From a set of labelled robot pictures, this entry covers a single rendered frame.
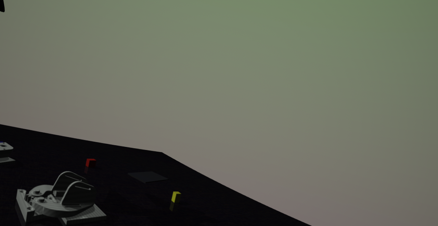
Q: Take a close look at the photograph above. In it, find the small yellow block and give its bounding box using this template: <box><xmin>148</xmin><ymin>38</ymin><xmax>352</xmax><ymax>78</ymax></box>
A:
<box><xmin>171</xmin><ymin>191</ymin><xmax>181</xmax><ymax>203</ymax></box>

